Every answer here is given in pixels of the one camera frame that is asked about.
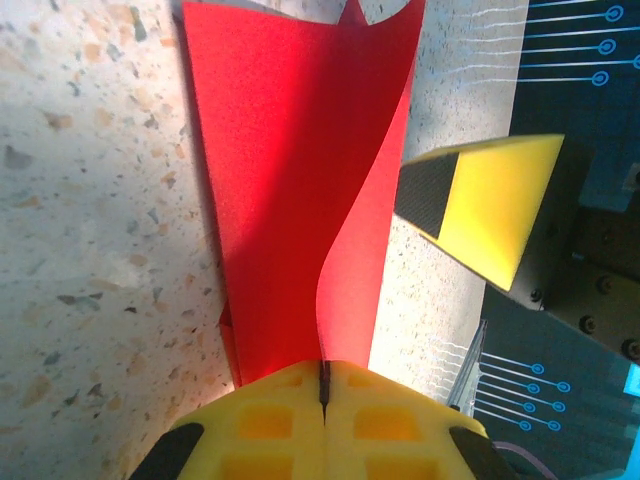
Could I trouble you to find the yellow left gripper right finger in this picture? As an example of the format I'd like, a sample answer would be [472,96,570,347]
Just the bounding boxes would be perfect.
[324,360,521,480]

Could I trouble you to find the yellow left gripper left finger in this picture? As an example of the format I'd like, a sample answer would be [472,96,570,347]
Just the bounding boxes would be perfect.
[129,360,326,480]

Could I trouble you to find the red paper sheet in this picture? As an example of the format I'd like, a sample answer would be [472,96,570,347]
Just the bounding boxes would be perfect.
[172,0,427,389]

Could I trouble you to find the aluminium table side rail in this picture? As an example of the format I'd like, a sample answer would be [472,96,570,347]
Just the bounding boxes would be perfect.
[444,319,489,419]

